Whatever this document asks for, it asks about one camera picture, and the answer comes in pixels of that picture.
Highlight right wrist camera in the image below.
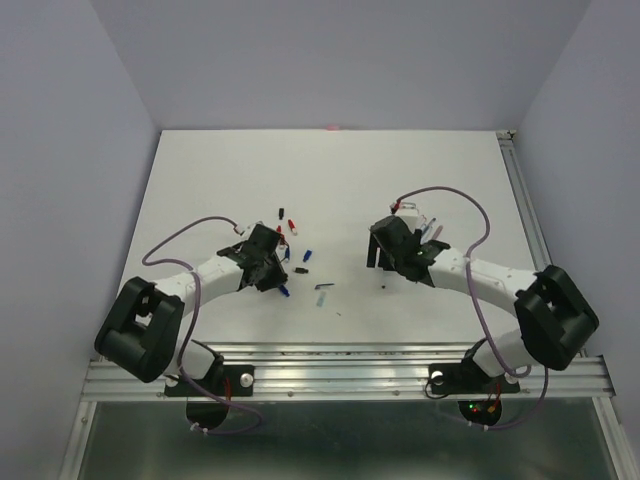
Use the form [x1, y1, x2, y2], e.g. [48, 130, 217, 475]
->
[390, 201, 420, 230]

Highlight aluminium right rail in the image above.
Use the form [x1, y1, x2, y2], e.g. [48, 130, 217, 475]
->
[496, 131, 553, 271]

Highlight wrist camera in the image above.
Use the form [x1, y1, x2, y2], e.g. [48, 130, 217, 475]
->
[233, 223, 255, 237]
[390, 201, 420, 230]

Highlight pink highlighter pen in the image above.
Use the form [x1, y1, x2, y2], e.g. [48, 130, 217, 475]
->
[432, 225, 444, 240]

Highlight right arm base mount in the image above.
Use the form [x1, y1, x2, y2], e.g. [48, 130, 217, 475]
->
[423, 340, 521, 428]

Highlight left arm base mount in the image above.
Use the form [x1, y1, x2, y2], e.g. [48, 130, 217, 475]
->
[164, 352, 264, 436]

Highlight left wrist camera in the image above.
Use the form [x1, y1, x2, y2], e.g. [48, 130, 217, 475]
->
[233, 223, 255, 237]

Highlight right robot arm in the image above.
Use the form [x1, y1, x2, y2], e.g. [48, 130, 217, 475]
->
[367, 215, 600, 390]

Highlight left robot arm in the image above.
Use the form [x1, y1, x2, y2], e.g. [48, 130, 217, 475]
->
[94, 223, 288, 383]

